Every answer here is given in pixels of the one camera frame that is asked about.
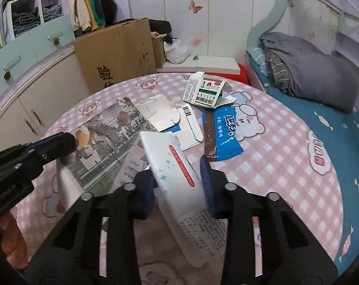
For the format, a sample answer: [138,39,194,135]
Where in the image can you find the teal bed sheet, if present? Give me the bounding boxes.
[246,55,359,274]

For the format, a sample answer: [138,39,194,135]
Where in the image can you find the pink checkered bed cover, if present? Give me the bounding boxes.
[10,71,345,285]

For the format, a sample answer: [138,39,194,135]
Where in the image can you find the silver foil carton piece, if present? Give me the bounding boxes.
[135,95,181,132]

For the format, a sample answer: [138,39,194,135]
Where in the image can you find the small brown cardboard box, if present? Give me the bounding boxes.
[151,32,167,69]

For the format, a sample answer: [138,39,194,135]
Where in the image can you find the white red-striped package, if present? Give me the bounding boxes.
[140,131,227,267]

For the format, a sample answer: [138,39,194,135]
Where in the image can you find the blue snack wrapper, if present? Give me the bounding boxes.
[203,106,244,162]

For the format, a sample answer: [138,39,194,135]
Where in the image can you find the large brown cardboard box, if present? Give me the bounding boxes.
[73,18,156,93]

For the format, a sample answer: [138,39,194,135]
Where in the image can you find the red storage bench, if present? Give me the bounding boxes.
[157,55,249,84]

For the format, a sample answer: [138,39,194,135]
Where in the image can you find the white curved cabinet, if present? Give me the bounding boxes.
[0,52,91,151]

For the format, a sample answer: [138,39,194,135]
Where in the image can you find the white open shelf unit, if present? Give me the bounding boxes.
[0,0,67,44]

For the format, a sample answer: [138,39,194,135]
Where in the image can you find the white plastic bag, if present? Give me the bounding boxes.
[163,39,190,64]

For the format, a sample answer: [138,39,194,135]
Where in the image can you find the white medicine box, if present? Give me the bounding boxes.
[182,71,236,109]

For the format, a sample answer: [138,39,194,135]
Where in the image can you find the blue white carton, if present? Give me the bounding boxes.
[163,104,204,151]

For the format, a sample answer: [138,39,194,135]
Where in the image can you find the hanging clothes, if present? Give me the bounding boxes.
[66,0,118,37]

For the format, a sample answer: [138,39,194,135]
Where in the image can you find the left human hand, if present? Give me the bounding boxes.
[0,212,28,269]

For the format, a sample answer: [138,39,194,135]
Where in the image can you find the printed newspaper sheet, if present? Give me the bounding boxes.
[60,98,156,196]

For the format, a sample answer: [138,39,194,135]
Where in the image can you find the teal bed headboard frame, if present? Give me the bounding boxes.
[245,0,290,54]

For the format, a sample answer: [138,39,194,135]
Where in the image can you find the grey folded quilt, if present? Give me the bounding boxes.
[260,32,358,113]

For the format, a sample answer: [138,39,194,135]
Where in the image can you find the teal drawer unit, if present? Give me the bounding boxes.
[0,15,75,97]

